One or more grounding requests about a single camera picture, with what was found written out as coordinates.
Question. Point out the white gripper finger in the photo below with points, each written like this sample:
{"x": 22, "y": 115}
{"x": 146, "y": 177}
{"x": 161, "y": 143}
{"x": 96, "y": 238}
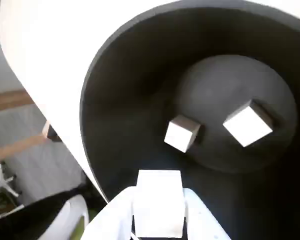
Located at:
{"x": 202, "y": 225}
{"x": 110, "y": 222}

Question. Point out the black white curved object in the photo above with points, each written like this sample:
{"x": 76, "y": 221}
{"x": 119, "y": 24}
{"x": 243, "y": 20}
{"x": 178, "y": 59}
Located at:
{"x": 27, "y": 215}

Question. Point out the black round pot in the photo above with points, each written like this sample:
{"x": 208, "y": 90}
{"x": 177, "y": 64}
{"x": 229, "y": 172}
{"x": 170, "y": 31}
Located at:
{"x": 140, "y": 87}

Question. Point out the white cube block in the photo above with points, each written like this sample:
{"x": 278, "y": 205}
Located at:
{"x": 180, "y": 136}
{"x": 160, "y": 200}
{"x": 247, "y": 125}

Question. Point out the light wooden plank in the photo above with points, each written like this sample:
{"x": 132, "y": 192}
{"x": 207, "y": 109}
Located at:
{"x": 10, "y": 100}
{"x": 15, "y": 147}

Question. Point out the white star chair base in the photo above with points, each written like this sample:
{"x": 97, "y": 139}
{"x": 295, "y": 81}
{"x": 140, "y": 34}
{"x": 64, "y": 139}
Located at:
{"x": 5, "y": 183}

